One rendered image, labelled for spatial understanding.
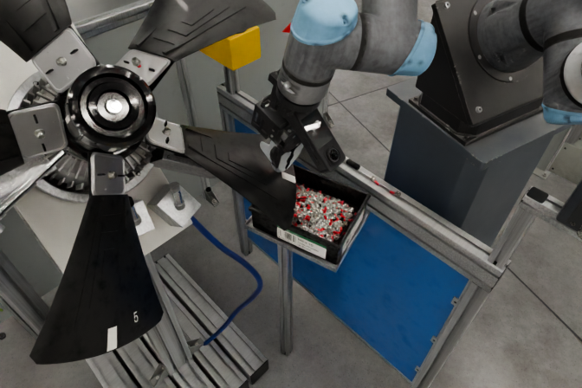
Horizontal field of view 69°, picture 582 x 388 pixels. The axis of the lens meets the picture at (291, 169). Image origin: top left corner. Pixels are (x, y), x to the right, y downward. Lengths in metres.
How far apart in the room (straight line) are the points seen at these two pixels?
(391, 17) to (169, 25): 0.39
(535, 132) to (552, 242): 1.27
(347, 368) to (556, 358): 0.76
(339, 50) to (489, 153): 0.49
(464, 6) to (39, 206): 0.90
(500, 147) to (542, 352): 1.12
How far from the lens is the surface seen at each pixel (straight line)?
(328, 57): 0.56
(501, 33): 0.93
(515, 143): 1.00
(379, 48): 0.58
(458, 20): 0.94
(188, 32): 0.77
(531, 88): 1.04
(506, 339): 1.91
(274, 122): 0.68
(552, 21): 0.87
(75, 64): 0.72
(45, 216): 0.92
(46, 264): 1.89
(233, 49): 1.12
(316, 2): 0.54
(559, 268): 2.19
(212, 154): 0.73
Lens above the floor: 1.58
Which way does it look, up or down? 45 degrees down
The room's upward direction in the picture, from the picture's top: straight up
